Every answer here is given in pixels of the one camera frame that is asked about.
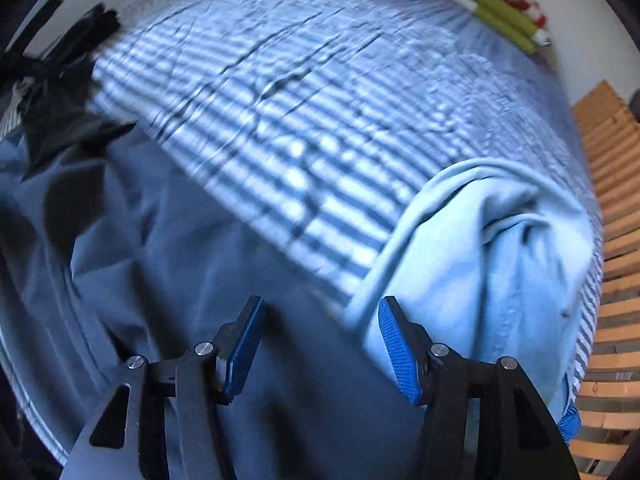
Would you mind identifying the blue white striped quilt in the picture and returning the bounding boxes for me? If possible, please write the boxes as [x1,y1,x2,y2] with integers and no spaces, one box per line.
[0,0,608,461]

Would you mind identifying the bright blue knit garment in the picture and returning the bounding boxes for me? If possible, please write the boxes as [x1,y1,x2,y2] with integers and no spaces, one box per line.
[557,402,583,443]

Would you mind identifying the black folded drawstring pants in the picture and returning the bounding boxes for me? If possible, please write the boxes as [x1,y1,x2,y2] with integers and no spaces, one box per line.
[60,2,123,61]

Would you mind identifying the navy pants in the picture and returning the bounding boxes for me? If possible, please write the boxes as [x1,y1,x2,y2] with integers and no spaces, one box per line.
[0,125,431,480]

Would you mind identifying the wooden slatted partition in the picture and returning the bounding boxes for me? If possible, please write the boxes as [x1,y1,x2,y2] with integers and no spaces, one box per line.
[570,80,640,480]

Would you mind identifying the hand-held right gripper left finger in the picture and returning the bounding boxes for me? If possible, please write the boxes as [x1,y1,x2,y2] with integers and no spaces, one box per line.
[62,295,267,480]

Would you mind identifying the green patterned folded quilt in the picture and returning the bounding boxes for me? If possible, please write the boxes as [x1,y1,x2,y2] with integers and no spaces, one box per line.
[365,0,543,53]

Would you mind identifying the light blue garment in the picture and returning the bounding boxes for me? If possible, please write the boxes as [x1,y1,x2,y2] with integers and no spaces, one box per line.
[345,157,598,411]

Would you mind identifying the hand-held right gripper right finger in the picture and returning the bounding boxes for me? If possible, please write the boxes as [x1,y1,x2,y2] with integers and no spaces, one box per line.
[377,296,583,480]

